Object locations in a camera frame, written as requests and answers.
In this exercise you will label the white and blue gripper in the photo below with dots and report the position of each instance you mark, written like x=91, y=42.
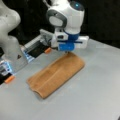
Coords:
x=68, y=42

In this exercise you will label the orange clamp near rail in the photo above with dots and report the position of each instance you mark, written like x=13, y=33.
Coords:
x=48, y=50

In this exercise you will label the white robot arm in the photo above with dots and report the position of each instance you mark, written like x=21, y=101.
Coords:
x=67, y=18

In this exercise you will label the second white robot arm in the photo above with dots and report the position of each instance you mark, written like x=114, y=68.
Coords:
x=9, y=20

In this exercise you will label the orange clamp at table edge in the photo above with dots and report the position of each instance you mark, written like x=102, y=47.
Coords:
x=8, y=80

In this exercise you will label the brown terry towel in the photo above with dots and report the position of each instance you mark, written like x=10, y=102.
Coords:
x=46, y=81

